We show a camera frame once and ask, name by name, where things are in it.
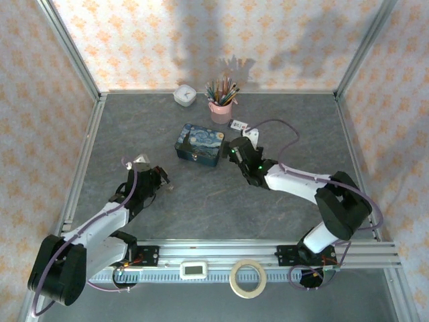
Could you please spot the small key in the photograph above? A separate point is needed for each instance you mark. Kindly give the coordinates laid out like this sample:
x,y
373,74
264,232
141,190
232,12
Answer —
x,y
170,188

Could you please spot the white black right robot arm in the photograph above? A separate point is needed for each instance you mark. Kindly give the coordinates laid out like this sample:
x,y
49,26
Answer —
x,y
291,182

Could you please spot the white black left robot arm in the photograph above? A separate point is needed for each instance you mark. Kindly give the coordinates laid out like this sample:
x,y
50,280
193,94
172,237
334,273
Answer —
x,y
100,224

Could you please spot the small padlock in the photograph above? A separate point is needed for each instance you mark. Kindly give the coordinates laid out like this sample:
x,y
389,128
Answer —
x,y
194,156

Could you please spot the small white card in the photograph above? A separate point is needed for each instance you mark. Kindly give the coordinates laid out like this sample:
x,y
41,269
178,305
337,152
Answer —
x,y
237,124

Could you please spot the starry night tin box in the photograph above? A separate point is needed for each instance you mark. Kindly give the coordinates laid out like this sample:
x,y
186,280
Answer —
x,y
201,141

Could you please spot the pink metal cup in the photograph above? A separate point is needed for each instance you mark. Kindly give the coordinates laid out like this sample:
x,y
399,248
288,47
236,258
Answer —
x,y
221,112

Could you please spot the black tipped paintbrush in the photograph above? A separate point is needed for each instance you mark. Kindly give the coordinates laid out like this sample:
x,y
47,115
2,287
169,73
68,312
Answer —
x,y
234,93

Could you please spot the teal pencil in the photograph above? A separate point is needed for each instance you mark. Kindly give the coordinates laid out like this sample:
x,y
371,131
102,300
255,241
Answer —
x,y
209,95

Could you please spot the brown pencil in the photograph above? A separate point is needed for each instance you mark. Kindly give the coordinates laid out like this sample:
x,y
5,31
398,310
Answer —
x,y
218,88

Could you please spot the dark green pencil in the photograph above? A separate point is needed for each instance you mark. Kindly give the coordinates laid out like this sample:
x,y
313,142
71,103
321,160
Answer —
x,y
212,88

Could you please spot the white square clock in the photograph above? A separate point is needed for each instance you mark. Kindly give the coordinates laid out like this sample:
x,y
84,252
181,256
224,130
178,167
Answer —
x,y
185,95

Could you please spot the white digital timer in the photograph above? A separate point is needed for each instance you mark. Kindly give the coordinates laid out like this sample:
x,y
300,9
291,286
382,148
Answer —
x,y
193,270

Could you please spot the beige masking tape roll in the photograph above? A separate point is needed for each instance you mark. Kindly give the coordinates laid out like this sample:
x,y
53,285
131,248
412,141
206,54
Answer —
x,y
234,285

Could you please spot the aluminium side rail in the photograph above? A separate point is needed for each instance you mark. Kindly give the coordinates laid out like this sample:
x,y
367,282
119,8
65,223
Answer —
x,y
350,141
85,147

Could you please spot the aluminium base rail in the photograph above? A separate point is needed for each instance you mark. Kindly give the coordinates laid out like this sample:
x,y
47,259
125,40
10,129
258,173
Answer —
x,y
218,251

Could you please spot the aluminium frame post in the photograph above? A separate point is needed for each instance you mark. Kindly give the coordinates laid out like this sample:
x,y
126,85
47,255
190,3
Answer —
x,y
363,50
72,50

